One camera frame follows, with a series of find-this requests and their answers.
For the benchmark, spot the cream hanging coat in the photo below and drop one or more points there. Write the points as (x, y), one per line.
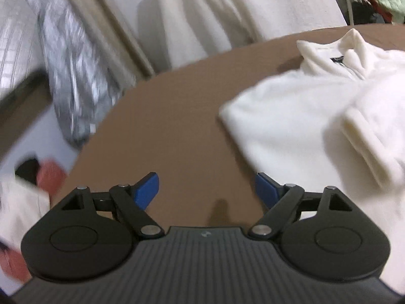
(227, 9)

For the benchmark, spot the white fleece jacket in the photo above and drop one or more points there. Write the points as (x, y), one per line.
(300, 120)

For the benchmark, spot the beige curtain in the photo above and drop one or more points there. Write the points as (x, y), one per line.
(107, 22)

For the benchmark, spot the crumpled silver foil cover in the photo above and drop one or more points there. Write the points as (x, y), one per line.
(76, 76)

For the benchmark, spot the silver quilted insulation cover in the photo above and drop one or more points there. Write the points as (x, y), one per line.
(15, 22)

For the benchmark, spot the white printed bag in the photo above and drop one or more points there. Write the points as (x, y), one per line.
(22, 209)

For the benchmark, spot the white clothes rack pole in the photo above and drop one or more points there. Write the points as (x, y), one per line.
(348, 0)

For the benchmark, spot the white tent with brown trim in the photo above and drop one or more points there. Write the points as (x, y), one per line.
(53, 133)

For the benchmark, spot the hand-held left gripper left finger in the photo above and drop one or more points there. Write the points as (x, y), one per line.
(147, 190)

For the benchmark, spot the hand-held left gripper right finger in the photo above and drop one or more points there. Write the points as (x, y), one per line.
(265, 190)

